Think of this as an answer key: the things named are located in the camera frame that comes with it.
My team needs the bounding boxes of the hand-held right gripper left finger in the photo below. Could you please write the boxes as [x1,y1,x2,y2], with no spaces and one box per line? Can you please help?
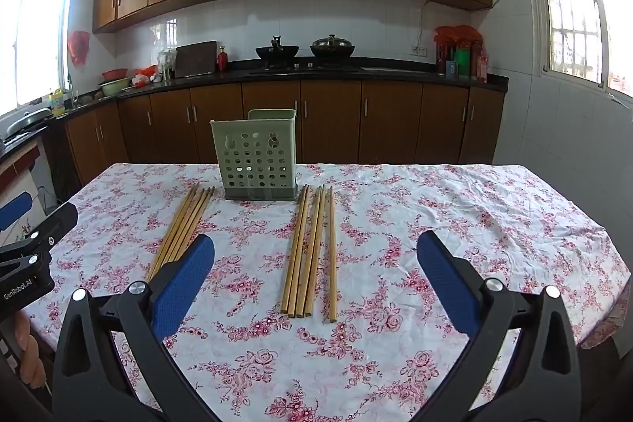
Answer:
[52,234,221,422]

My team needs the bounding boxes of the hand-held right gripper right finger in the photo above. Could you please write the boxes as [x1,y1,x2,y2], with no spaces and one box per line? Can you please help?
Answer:
[417,230,582,422]

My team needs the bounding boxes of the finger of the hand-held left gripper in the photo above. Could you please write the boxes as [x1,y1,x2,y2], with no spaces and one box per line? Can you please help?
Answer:
[0,202,80,277]
[0,192,34,230]

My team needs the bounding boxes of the row of bamboo chopsticks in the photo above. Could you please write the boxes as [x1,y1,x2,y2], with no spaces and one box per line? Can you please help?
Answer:
[279,184,338,323]
[145,185,217,284]

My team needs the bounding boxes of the green perforated utensil holder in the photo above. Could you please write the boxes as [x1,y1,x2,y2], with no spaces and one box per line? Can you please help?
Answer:
[210,109,298,200]

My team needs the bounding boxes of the person's left hand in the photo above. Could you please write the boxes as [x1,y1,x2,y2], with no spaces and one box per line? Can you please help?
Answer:
[12,310,46,396]

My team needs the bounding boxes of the floral tablecloth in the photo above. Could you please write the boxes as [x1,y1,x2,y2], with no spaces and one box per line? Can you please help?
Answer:
[22,162,632,422]

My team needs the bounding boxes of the grey metal pan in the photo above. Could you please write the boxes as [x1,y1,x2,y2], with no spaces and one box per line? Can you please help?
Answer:
[5,107,53,133]

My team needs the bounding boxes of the green basin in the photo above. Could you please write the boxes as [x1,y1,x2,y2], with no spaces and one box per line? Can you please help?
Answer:
[99,77,132,97]

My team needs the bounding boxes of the red and white bag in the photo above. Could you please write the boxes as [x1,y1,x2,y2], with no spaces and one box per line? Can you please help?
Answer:
[131,66,161,87]

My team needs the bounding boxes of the hanging red plastic bag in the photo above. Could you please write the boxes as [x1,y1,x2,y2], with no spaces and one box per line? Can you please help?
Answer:
[68,30,91,66]

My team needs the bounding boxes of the wooden lower kitchen cabinets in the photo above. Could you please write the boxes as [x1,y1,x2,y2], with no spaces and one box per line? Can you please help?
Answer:
[64,78,505,195]

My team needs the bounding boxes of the dark cutting board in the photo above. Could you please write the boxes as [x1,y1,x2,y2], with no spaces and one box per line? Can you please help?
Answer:
[175,40,218,78]

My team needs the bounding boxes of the black kitchen countertop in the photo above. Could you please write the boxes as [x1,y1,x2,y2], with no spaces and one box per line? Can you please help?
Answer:
[0,56,510,156]

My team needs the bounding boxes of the gas stove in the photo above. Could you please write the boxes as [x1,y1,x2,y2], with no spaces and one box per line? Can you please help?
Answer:
[250,62,361,74]

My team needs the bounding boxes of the black wok with lid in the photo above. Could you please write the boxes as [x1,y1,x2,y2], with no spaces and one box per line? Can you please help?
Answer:
[310,34,356,59]

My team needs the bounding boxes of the black cable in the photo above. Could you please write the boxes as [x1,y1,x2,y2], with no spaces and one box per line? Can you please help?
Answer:
[37,185,63,210]

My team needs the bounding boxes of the black wok with handle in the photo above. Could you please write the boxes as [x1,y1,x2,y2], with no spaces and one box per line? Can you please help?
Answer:
[255,35,300,68]

